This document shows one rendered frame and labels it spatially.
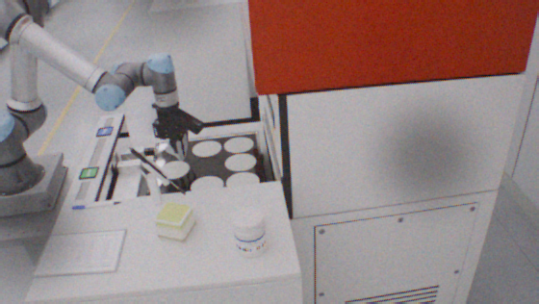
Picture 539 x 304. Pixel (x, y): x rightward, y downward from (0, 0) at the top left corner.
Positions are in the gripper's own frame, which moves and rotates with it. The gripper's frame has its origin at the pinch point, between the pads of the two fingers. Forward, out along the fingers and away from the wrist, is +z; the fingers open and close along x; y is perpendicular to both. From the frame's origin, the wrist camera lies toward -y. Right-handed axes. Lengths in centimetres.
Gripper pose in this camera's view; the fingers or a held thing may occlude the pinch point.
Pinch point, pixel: (183, 158)
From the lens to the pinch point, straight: 152.0
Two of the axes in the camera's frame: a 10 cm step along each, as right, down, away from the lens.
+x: -3.7, 5.2, -7.7
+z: 0.6, 8.4, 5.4
